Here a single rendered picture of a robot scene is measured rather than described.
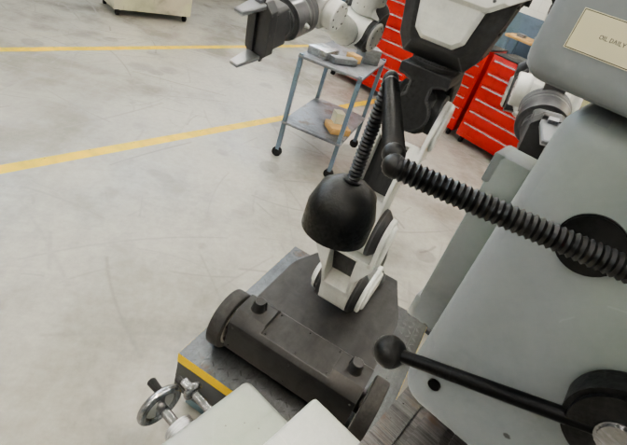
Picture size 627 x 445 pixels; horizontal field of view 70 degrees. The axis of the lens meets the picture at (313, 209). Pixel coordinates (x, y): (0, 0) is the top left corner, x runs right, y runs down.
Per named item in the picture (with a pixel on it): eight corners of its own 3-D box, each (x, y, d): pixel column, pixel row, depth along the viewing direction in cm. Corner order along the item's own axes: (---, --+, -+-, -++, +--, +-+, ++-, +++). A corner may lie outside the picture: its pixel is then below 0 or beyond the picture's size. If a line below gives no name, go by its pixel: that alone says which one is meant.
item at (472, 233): (406, 312, 51) (494, 151, 40) (422, 298, 54) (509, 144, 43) (436, 335, 49) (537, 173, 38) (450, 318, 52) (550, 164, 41)
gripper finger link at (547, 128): (535, 143, 66) (539, 122, 70) (558, 150, 65) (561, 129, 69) (539, 134, 65) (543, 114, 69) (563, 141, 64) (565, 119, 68)
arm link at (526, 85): (499, 127, 86) (507, 100, 93) (558, 144, 83) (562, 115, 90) (522, 72, 78) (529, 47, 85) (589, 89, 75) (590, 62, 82)
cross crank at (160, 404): (125, 420, 109) (128, 391, 103) (167, 392, 118) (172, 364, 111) (163, 471, 102) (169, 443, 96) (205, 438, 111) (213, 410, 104)
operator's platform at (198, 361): (275, 305, 231) (295, 245, 210) (395, 379, 213) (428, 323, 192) (166, 420, 168) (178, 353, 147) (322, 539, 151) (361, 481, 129)
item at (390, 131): (380, 87, 38) (385, 71, 38) (395, 92, 38) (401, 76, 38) (377, 179, 24) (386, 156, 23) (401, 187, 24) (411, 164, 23)
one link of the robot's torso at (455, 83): (409, 102, 140) (431, 46, 131) (447, 118, 137) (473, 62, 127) (378, 122, 118) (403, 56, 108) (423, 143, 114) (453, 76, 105)
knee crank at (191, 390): (167, 385, 129) (170, 373, 126) (185, 374, 133) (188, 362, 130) (216, 443, 119) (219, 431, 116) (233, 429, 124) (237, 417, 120)
